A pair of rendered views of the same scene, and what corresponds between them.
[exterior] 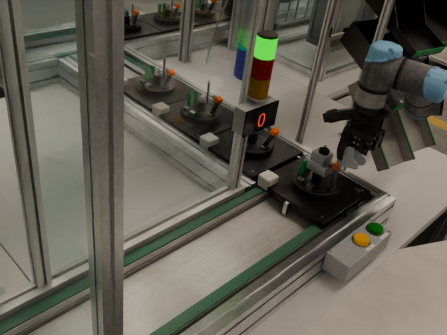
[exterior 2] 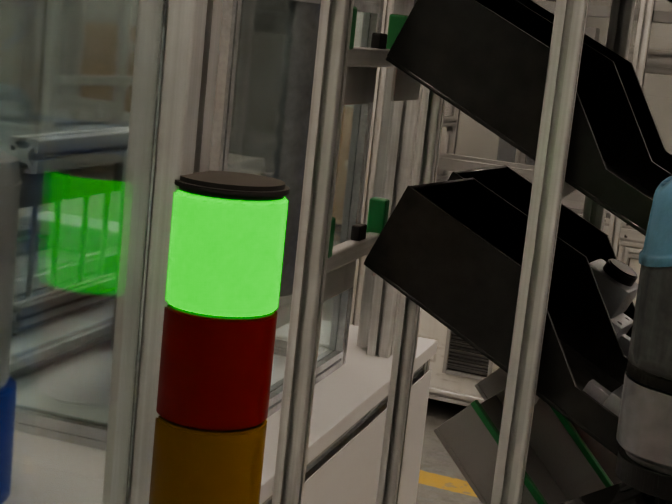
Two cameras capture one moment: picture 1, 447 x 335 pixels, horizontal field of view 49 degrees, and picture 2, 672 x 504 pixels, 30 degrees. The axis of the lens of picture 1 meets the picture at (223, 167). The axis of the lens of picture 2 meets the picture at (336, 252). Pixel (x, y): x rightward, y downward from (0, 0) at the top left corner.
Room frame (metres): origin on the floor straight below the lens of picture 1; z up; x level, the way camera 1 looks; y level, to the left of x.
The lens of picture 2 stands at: (0.59, 0.11, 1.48)
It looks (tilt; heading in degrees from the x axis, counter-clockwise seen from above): 10 degrees down; 337
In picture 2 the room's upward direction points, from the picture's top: 6 degrees clockwise
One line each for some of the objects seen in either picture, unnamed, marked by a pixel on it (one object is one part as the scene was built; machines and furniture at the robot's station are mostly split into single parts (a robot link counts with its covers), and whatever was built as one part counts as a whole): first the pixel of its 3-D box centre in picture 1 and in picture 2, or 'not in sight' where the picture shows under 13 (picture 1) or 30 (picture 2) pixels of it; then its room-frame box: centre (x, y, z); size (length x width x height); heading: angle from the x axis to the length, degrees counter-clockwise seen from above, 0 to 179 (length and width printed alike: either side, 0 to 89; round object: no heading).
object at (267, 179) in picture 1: (267, 180); not in sight; (1.15, -0.13, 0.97); 0.05 x 0.05 x 0.04; 49
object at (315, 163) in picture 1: (318, 158); not in sight; (1.17, -0.26, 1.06); 0.08 x 0.04 x 0.07; 49
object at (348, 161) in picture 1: (348, 162); not in sight; (1.09, -0.33, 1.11); 0.06 x 0.03 x 0.09; 49
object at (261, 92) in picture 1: (259, 86); (206, 467); (1.10, -0.06, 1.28); 0.05 x 0.05 x 0.05
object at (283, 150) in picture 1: (253, 134); not in sight; (1.33, -0.08, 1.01); 0.24 x 0.24 x 0.13; 49
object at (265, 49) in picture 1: (265, 46); (226, 248); (1.10, -0.06, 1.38); 0.05 x 0.05 x 0.05
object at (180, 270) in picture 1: (234, 238); not in sight; (0.95, -0.06, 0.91); 0.84 x 0.28 x 0.10; 139
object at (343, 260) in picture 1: (357, 249); not in sight; (0.96, -0.38, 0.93); 0.21 x 0.07 x 0.06; 139
